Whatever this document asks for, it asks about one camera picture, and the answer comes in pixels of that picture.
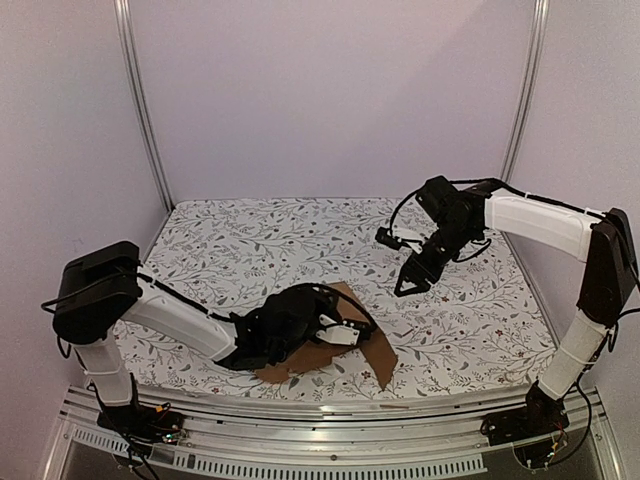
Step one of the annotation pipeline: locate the brown cardboard box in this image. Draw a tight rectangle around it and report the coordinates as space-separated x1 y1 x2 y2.
252 280 398 392

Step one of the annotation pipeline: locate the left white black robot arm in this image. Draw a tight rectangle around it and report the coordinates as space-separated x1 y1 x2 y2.
41 241 359 434

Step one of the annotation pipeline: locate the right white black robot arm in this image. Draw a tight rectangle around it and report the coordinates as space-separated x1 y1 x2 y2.
376 176 639 436

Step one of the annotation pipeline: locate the floral patterned table mat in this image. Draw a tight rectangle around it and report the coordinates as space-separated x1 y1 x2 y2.
115 198 555 404

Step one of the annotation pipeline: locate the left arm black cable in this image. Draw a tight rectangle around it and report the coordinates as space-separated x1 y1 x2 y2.
299 282 379 336

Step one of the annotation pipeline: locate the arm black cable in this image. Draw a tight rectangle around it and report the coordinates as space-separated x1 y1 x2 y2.
299 282 379 336
387 176 506 261

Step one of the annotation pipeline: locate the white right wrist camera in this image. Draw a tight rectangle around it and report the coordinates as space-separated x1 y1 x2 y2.
375 227 426 254

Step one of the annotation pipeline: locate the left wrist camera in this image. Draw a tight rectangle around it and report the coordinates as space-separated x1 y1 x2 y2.
315 315 376 346

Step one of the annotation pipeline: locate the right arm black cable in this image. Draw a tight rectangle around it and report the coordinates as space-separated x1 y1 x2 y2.
387 176 506 261

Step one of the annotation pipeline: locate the right aluminium corner post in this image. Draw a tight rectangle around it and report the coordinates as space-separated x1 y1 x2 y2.
500 0 550 182

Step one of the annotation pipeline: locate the aluminium corner post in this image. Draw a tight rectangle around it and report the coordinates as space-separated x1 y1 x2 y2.
113 0 175 213
500 0 550 182

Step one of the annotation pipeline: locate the aluminium front rail frame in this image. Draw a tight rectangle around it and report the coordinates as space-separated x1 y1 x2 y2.
38 387 627 479

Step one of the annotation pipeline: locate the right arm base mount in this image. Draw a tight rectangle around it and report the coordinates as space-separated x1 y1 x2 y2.
480 384 569 446

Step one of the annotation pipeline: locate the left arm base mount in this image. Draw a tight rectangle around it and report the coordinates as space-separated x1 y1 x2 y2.
96 395 185 444

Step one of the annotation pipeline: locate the left aluminium corner post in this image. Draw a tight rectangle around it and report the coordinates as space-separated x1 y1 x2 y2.
113 0 175 213

